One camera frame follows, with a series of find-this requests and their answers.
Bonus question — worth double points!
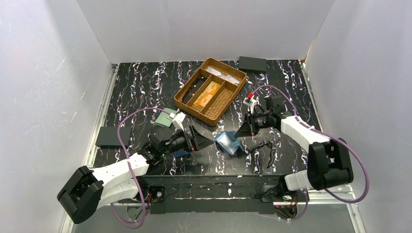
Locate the dark blue card holder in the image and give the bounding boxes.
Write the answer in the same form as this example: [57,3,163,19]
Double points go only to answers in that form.
[173,149,191,159]

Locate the black box at left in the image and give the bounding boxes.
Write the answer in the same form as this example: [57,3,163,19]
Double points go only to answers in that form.
[95,127,132,149]

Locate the light blue card holder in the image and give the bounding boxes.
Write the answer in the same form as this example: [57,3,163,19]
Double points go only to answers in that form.
[214,130,245,156]

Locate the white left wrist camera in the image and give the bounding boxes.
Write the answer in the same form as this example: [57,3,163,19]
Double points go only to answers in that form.
[169,112,186,131]

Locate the black box at back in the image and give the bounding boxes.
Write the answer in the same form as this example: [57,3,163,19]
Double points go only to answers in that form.
[238,56,267,73]

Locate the woven brown divided tray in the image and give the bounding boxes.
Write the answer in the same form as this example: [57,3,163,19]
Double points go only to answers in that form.
[174,58,247,126]

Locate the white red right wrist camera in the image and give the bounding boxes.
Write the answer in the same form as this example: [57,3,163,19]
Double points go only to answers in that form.
[243,93,258,114]

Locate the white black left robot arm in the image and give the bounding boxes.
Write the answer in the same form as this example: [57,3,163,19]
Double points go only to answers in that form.
[57,126,213,224]

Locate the black cards in tray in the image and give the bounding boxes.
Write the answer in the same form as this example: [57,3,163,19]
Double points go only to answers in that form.
[182,75,206,104]

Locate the black box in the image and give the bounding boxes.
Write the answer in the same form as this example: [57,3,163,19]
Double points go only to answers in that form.
[238,56,267,73]
[95,127,132,149]

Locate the silver cards in tray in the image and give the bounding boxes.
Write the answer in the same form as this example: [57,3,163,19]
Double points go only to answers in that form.
[206,66,240,85]

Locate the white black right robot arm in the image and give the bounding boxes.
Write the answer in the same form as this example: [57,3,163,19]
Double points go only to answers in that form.
[235,93,354,195]

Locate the purple cable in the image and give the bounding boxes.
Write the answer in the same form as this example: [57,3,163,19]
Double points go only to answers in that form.
[252,84,370,222]
[110,107,174,230]

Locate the aluminium base frame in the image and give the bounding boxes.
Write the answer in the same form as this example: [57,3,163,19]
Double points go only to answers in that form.
[59,175,366,233]

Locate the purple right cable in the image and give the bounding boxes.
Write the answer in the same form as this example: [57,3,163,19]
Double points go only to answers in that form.
[252,84,370,222]

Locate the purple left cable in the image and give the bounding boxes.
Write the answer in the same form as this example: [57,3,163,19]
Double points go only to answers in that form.
[110,107,174,230]

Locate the orange cards in tray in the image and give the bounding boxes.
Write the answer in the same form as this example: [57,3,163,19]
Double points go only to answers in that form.
[193,81,221,107]

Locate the green card holder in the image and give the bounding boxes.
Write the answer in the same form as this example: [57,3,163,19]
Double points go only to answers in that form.
[154,108,177,128]

